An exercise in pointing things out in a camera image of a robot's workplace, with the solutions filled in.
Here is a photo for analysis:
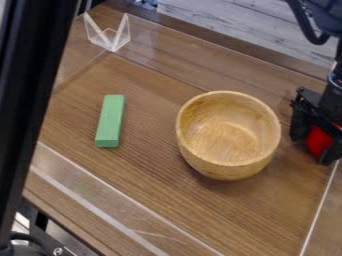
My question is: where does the red plush strawberry toy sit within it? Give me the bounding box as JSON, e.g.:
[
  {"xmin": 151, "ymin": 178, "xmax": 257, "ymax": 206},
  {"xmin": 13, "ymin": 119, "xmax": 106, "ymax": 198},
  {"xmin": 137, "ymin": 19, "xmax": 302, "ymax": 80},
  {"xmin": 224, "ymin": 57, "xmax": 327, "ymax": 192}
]
[{"xmin": 304, "ymin": 126, "xmax": 332, "ymax": 158}]

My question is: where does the clear acrylic corner bracket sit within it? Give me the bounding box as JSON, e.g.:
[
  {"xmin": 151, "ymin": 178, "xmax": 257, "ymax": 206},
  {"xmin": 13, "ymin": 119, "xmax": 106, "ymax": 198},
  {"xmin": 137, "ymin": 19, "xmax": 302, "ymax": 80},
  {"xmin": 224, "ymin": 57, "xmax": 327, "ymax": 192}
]
[{"xmin": 82, "ymin": 14, "xmax": 131, "ymax": 52}]

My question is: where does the wooden bowl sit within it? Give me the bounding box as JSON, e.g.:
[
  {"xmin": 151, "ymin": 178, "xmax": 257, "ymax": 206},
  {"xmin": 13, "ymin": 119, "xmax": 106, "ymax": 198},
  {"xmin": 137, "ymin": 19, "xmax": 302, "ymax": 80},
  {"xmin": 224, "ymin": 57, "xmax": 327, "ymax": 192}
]
[{"xmin": 175, "ymin": 91, "xmax": 281, "ymax": 181}]

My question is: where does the green rectangular block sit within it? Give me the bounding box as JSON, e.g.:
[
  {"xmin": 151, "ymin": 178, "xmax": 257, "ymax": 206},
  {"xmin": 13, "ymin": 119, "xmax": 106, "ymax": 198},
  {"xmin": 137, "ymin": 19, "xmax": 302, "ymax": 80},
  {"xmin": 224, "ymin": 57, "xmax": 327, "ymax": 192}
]
[{"xmin": 94, "ymin": 95, "xmax": 125, "ymax": 148}]

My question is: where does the black cable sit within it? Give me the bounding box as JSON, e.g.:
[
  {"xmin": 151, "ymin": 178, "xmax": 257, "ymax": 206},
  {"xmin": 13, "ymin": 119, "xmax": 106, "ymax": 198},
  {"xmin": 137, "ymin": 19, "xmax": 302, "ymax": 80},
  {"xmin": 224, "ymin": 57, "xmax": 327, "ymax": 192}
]
[{"xmin": 284, "ymin": 0, "xmax": 342, "ymax": 46}]

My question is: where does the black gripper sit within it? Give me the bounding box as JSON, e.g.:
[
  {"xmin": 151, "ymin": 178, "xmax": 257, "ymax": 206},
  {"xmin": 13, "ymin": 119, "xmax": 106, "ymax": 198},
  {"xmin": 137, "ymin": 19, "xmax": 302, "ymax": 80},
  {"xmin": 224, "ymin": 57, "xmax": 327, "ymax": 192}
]
[{"xmin": 289, "ymin": 39, "xmax": 342, "ymax": 165}]

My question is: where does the clear acrylic tray wall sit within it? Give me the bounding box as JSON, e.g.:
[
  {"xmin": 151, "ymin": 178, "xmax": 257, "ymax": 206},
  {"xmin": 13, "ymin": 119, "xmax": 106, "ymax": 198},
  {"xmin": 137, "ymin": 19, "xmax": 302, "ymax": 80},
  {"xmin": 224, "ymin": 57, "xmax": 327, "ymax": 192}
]
[{"xmin": 24, "ymin": 18, "xmax": 342, "ymax": 256}]

